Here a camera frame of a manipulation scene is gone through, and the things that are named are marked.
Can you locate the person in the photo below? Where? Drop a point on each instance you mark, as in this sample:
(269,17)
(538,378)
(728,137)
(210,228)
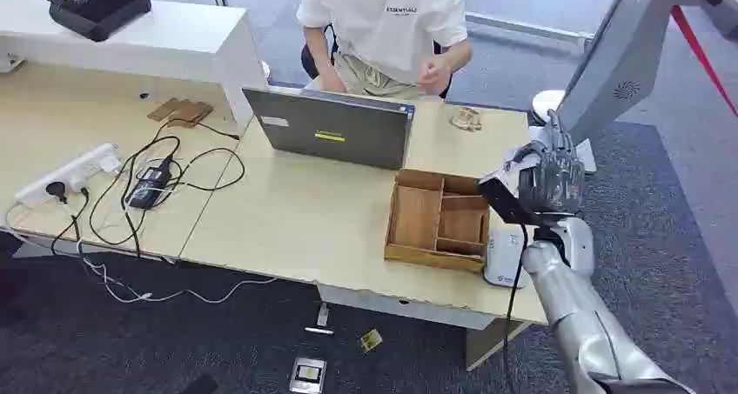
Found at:
(383,28)

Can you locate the grey laptop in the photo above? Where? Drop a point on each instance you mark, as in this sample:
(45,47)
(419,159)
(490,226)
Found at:
(334,129)

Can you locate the person's hand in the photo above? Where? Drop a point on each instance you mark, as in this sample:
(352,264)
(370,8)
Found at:
(332,83)
(433,75)

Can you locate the small yellow card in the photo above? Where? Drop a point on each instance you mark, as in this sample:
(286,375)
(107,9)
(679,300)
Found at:
(371,340)

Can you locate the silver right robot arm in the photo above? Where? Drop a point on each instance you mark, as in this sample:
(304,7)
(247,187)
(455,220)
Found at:
(582,316)

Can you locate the black office chair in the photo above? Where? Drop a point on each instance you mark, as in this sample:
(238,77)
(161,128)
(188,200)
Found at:
(309,63)

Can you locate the person's right hand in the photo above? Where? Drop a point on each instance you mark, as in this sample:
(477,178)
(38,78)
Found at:
(332,83)

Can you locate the wooden desk leg panel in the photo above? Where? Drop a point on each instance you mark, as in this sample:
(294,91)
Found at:
(490,339)

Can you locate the dark brown wooden piece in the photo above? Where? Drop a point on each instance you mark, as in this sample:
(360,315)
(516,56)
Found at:
(190,113)

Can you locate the white round stand base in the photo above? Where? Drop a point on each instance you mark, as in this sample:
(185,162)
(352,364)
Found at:
(545,103)

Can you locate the white power strip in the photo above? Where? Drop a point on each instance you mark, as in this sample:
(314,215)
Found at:
(75,172)

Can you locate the black router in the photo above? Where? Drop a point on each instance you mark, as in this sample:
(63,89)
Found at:
(98,8)

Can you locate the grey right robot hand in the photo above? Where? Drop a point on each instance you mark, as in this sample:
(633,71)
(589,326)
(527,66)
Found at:
(550,184)

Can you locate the light brown wooden piece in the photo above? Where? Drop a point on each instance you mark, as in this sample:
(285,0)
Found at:
(161,110)

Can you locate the small white strip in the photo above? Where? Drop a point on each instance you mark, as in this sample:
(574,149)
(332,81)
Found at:
(323,315)
(319,331)

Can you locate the small crumpled wrapper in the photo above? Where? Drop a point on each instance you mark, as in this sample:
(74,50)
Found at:
(466,119)

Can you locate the black laptop power brick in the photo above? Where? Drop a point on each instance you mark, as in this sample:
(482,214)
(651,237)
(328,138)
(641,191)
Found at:
(149,185)

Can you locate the person's left hand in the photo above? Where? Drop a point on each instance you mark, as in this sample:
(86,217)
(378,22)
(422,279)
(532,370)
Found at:
(433,75)

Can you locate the white plug adapter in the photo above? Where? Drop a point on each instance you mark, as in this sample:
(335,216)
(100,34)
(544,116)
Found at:
(109,163)

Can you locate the wooden compartment box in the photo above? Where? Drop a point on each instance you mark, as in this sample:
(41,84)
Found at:
(437,221)

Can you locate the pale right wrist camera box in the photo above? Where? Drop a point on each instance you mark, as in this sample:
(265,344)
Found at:
(504,260)

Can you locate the black power plug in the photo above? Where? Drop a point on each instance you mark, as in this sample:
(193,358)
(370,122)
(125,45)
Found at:
(56,191)

